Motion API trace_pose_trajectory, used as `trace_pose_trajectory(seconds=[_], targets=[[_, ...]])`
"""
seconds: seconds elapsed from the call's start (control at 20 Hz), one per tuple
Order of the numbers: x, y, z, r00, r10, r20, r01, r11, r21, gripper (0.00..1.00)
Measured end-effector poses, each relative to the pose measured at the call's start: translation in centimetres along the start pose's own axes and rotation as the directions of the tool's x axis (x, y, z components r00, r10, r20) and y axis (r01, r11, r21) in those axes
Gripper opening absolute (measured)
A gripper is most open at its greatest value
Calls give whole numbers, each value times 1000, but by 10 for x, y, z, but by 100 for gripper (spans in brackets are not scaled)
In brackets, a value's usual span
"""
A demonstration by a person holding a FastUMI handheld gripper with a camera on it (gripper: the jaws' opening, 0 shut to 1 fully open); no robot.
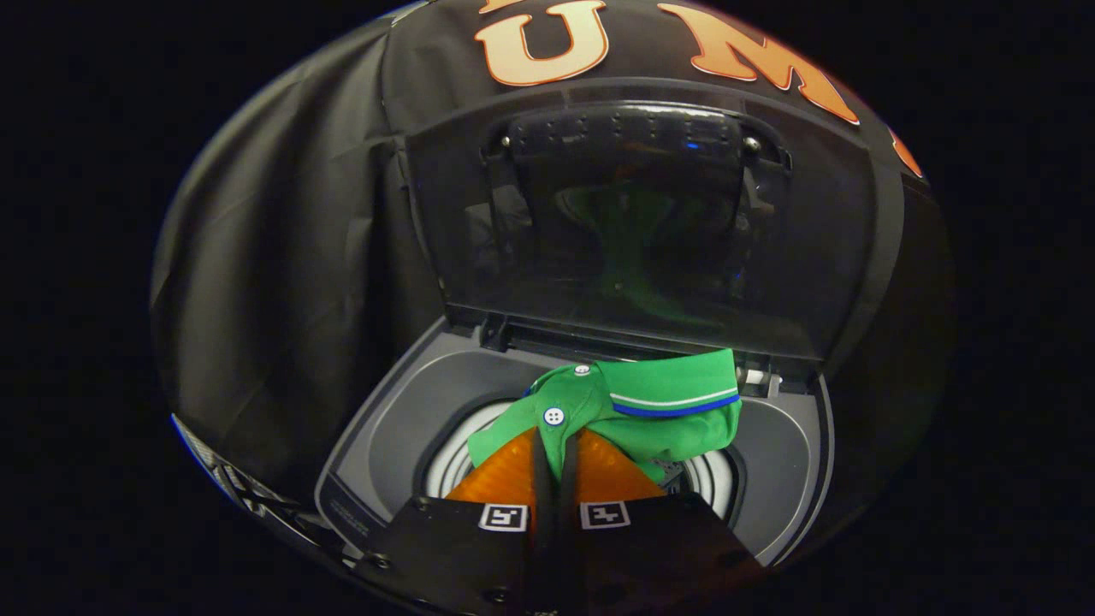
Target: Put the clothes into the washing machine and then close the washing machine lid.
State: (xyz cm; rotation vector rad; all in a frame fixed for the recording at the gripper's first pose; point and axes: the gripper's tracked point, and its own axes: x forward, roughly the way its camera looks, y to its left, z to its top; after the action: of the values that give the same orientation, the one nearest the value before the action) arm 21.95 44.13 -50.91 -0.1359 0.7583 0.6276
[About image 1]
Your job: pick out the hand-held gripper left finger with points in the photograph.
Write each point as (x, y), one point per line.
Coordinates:
(542, 547)

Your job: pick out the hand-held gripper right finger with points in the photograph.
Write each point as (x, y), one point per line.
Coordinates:
(569, 547)

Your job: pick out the green polo shirt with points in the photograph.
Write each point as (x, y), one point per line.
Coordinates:
(659, 428)

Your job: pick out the grey washing machine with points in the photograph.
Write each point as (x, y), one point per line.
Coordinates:
(402, 428)

